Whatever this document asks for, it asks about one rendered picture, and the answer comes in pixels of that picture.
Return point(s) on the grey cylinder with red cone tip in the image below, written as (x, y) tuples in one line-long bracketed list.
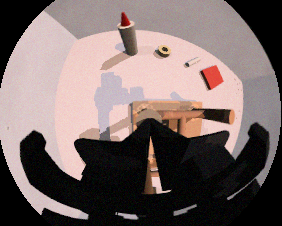
[(128, 35)]

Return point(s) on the brown wooden stool legs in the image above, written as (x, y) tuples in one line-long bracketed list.
[(226, 116)]

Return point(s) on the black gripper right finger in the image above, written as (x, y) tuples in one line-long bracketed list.
[(172, 152)]

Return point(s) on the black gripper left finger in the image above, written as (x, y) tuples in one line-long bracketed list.
[(132, 154)]

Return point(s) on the brown wooden stool seat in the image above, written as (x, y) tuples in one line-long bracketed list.
[(193, 126)]

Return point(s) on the tan short hollow cylinder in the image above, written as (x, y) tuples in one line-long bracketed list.
[(163, 48)]

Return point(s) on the red flat block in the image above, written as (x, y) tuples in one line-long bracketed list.
[(212, 77)]

